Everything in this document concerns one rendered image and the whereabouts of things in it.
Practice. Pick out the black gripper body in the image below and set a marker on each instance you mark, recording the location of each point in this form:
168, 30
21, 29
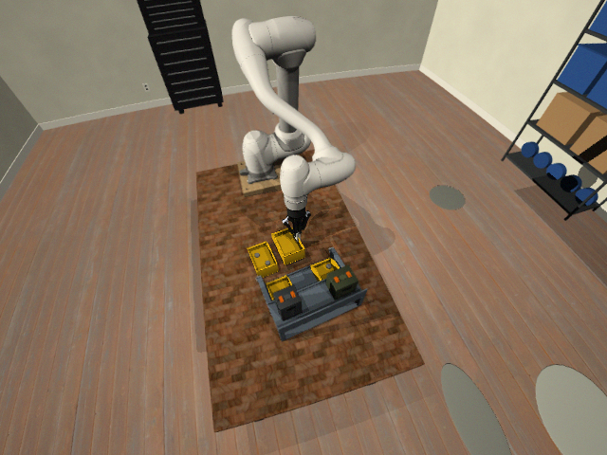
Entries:
294, 214

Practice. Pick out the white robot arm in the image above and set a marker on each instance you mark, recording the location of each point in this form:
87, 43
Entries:
285, 40

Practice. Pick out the yellow bin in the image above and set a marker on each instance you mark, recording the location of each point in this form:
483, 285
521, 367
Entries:
278, 284
265, 255
290, 250
320, 271

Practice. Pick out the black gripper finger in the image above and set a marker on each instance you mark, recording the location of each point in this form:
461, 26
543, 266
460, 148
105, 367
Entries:
294, 230
301, 224

